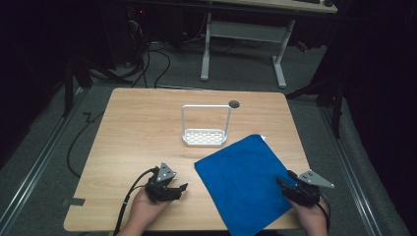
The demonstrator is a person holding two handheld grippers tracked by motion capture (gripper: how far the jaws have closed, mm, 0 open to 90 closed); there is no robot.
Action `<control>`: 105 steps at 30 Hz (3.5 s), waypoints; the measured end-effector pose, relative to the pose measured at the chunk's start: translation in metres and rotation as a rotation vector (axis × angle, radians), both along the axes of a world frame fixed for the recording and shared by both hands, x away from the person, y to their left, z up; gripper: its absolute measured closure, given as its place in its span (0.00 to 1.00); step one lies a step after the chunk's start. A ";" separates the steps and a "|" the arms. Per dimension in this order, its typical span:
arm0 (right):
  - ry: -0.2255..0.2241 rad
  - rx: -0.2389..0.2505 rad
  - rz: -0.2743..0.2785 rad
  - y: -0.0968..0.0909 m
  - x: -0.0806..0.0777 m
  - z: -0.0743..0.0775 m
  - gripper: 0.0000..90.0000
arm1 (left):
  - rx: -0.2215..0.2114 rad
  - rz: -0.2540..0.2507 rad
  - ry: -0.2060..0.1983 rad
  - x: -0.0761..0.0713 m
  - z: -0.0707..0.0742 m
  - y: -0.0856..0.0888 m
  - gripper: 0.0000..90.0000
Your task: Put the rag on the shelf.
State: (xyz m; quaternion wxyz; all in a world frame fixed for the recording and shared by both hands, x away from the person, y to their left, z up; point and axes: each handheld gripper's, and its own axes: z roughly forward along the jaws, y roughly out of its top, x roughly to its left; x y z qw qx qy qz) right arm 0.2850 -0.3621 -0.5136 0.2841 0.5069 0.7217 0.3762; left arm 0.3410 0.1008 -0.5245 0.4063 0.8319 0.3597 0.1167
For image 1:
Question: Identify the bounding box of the metal floor rail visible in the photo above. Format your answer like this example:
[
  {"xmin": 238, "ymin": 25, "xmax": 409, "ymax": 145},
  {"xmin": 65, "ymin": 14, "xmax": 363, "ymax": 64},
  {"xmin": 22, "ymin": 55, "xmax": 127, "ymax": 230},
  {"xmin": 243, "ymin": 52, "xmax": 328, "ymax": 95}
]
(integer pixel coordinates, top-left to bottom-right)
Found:
[
  {"xmin": 0, "ymin": 88, "xmax": 87, "ymax": 232},
  {"xmin": 319, "ymin": 104, "xmax": 386, "ymax": 236}
]

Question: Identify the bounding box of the grey tape strip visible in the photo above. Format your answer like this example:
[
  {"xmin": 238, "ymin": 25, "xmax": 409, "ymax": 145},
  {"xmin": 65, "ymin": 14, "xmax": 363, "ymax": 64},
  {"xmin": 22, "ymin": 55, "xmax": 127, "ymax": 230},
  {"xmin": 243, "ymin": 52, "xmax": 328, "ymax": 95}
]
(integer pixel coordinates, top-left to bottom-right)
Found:
[{"xmin": 61, "ymin": 197, "xmax": 87, "ymax": 207}]

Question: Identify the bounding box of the black floor cable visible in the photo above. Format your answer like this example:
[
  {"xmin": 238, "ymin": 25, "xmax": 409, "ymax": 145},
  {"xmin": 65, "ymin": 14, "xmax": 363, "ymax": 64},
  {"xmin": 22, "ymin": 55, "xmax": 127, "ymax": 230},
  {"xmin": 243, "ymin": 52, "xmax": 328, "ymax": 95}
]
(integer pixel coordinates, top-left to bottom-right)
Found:
[{"xmin": 66, "ymin": 111, "xmax": 106, "ymax": 180}]

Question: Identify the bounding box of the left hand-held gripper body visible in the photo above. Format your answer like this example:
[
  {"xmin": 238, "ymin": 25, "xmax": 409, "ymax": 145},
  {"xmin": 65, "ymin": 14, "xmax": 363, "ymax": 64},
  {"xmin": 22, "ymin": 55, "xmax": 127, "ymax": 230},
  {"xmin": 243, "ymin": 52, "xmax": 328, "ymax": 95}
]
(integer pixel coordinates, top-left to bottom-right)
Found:
[{"xmin": 146, "ymin": 162, "xmax": 177, "ymax": 203}]

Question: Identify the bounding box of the black metal stand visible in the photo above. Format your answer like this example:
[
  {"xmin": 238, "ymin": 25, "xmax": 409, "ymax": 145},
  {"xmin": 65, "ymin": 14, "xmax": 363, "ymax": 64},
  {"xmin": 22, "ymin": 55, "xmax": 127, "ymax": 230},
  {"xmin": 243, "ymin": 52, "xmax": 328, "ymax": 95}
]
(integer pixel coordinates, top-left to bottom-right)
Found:
[
  {"xmin": 62, "ymin": 55, "xmax": 133, "ymax": 118},
  {"xmin": 284, "ymin": 65, "xmax": 346, "ymax": 140}
]

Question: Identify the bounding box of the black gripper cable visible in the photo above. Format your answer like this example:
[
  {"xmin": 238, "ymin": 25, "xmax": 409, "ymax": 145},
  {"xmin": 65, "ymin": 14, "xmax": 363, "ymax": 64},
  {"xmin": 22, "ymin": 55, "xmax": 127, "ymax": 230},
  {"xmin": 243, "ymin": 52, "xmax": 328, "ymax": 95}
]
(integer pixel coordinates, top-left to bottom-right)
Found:
[
  {"xmin": 316, "ymin": 193, "xmax": 332, "ymax": 232},
  {"xmin": 112, "ymin": 166, "xmax": 159, "ymax": 236}
]

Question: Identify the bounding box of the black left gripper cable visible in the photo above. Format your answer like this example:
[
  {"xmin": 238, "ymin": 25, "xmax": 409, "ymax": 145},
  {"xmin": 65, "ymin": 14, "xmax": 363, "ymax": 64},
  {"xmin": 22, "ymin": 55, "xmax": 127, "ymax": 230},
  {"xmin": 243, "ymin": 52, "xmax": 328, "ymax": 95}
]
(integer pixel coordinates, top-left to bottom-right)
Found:
[{"xmin": 112, "ymin": 166, "xmax": 159, "ymax": 236}]

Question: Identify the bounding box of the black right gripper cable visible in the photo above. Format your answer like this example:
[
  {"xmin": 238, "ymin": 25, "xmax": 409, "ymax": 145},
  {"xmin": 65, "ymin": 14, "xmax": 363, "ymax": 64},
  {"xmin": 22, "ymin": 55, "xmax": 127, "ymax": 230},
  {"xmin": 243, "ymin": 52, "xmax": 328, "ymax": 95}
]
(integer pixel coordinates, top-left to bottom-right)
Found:
[{"xmin": 316, "ymin": 193, "xmax": 332, "ymax": 232}]

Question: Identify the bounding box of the person's right hand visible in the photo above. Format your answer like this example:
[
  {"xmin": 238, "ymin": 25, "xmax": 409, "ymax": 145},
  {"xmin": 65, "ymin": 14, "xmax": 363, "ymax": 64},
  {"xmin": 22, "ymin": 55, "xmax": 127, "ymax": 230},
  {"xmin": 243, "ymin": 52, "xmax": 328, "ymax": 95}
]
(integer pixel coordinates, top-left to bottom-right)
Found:
[{"xmin": 288, "ymin": 198, "xmax": 330, "ymax": 236}]

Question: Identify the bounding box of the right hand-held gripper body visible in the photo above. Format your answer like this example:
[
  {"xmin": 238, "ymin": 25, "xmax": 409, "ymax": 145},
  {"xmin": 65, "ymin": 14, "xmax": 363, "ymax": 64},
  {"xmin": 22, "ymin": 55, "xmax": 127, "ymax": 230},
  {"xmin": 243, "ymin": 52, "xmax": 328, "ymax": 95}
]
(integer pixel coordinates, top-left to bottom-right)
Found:
[{"xmin": 282, "ymin": 169, "xmax": 335, "ymax": 207}]

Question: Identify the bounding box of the bundle of black floor cables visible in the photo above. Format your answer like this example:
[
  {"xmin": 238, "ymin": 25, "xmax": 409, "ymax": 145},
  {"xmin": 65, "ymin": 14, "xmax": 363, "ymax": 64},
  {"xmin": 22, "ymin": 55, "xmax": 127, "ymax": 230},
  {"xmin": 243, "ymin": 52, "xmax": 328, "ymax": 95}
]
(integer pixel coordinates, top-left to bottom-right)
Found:
[{"xmin": 126, "ymin": 19, "xmax": 172, "ymax": 89}]

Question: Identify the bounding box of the white wire rack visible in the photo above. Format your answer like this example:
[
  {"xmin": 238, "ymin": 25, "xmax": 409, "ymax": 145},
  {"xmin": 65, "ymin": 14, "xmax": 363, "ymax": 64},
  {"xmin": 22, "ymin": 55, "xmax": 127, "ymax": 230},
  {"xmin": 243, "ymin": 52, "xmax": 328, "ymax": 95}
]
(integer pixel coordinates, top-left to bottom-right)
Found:
[{"xmin": 181, "ymin": 104, "xmax": 233, "ymax": 148}]

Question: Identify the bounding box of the white-framed desk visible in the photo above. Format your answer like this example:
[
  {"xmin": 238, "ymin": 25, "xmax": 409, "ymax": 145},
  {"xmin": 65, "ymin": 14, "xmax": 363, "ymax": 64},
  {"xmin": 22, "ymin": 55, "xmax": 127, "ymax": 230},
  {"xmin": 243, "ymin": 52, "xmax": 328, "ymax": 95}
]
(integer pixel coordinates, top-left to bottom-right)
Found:
[{"xmin": 200, "ymin": 0, "xmax": 338, "ymax": 89}]

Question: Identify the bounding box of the person's left hand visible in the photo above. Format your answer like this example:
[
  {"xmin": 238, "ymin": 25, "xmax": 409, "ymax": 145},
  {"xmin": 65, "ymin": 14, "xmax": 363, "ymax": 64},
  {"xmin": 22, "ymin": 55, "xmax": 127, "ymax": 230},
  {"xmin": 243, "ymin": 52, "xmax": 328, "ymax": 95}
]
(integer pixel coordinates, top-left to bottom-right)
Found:
[{"xmin": 124, "ymin": 189, "xmax": 172, "ymax": 231}]

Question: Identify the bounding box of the blue cloth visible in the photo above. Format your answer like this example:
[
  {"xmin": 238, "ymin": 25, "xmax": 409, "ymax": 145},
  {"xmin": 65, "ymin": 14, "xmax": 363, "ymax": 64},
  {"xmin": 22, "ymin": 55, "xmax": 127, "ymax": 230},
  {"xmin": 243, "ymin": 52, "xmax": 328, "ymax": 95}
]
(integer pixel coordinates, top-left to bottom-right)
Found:
[{"xmin": 194, "ymin": 133, "xmax": 300, "ymax": 236}]

